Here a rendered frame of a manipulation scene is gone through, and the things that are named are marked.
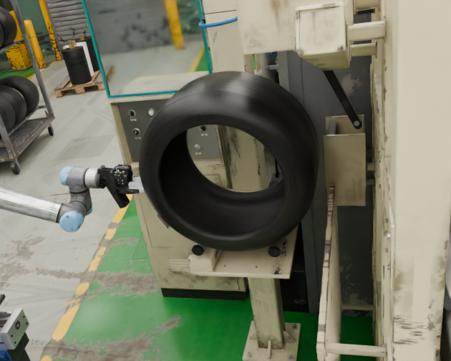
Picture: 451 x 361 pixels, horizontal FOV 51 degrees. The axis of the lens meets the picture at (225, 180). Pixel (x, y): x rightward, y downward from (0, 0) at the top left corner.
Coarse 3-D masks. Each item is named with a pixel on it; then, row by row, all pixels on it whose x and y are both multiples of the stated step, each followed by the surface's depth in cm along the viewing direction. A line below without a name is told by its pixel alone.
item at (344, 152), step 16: (336, 128) 188; (352, 128) 186; (336, 144) 171; (352, 144) 170; (336, 160) 174; (352, 160) 173; (336, 176) 177; (352, 176) 176; (336, 192) 180; (352, 192) 179
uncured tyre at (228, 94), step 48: (192, 96) 142; (240, 96) 139; (288, 96) 153; (144, 144) 153; (288, 144) 139; (192, 192) 186; (240, 192) 187; (288, 192) 146; (192, 240) 165; (240, 240) 159
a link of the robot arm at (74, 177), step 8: (64, 168) 177; (72, 168) 176; (80, 168) 176; (88, 168) 176; (64, 176) 175; (72, 176) 174; (80, 176) 174; (64, 184) 177; (72, 184) 176; (80, 184) 175
